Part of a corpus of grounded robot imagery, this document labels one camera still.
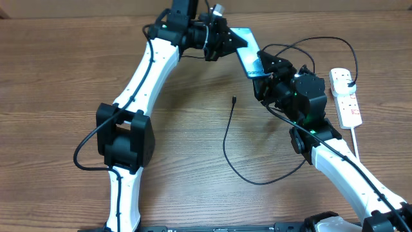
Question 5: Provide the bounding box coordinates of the Samsung Galaxy smartphone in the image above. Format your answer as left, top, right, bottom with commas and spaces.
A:
231, 28, 269, 79

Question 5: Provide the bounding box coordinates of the black USB charging cable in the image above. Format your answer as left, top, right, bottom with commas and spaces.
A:
222, 36, 359, 186

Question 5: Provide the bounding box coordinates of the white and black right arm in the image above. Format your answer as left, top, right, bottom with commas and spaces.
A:
254, 50, 411, 231

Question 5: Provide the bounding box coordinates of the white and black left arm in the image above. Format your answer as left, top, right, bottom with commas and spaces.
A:
73, 1, 248, 231

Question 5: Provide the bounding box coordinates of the white charger adapter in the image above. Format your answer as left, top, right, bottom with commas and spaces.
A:
331, 79, 357, 97

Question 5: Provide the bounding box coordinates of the white power strip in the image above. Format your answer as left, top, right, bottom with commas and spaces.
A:
329, 68, 362, 129

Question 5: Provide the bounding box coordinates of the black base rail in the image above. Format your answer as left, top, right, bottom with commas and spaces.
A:
77, 221, 306, 232

